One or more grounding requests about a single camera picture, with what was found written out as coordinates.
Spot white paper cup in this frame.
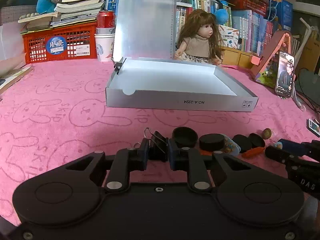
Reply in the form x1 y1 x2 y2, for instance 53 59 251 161
94 28 115 62

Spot white plastic pipe frame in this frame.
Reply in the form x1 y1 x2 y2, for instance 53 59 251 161
295 17 319 67

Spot large black binder clip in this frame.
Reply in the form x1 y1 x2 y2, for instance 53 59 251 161
133 127 169 163

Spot black round lid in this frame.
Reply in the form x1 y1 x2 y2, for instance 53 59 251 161
199 133 225 152
232 134 252 153

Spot wooden drawer unit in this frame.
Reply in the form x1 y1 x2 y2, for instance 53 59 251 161
222 47 260 69

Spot white charging cable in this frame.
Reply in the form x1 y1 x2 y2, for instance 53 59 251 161
292 89 307 112

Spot smartphone with pink case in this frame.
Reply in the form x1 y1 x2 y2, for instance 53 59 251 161
275 51 295 98

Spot black binder clip on box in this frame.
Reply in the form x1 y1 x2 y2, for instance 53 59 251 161
112 57 126 75

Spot pink bunny table cloth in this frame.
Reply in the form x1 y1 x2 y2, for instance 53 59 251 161
1 60 315 225

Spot black round cap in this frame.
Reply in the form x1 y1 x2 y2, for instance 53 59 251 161
172 127 198 148

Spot red soda can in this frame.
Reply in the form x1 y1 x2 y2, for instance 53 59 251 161
97 11 116 28

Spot white stationery box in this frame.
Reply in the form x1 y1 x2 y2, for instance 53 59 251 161
218 25 240 49

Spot orange carrot toy long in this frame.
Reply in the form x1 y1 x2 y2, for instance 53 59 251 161
241 147 265 159

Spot red plastic basket left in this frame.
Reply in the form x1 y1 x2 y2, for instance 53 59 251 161
22 21 97 64

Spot brown walnut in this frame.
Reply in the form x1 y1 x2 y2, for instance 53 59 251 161
261 128 272 140

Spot brown haired baby doll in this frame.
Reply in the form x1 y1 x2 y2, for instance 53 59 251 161
174 9 223 66

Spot black flat round lid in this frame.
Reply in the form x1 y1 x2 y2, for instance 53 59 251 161
232 134 252 153

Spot translucent clipboard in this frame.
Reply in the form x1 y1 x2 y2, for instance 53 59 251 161
113 0 176 61

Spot blue cardboard box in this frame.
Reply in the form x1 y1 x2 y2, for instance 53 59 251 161
267 0 293 31

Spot orange carrot toy small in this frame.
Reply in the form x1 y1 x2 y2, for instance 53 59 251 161
200 150 212 156

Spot stack of books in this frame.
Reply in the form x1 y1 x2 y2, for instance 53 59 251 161
18 0 105 31

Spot red basket top right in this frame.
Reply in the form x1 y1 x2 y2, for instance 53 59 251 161
227 0 267 17

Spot white shallow cardboard box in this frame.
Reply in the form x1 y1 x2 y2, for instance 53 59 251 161
106 58 259 112

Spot pink triangular toy house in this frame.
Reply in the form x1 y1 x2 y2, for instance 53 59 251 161
250 30 292 89

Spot dark grey pouch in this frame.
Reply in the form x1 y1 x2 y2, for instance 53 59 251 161
295 68 320 105

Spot black round container base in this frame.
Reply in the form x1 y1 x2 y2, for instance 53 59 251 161
248 133 265 148

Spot row of upright books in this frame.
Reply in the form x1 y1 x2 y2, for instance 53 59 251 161
105 0 273 58

